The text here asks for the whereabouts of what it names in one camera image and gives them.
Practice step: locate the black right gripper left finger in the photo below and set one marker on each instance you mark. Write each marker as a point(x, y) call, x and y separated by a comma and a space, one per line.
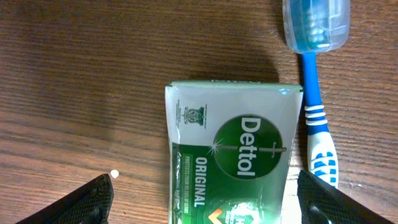
point(89, 204)

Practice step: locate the green Dettol soap bar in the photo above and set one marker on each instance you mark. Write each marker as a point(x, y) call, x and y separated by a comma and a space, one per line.
point(230, 146)

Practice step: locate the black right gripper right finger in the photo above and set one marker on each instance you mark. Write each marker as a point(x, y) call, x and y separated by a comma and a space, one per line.
point(320, 203)

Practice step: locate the blue white toothbrush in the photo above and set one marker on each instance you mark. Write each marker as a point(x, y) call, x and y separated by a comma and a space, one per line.
point(312, 27)

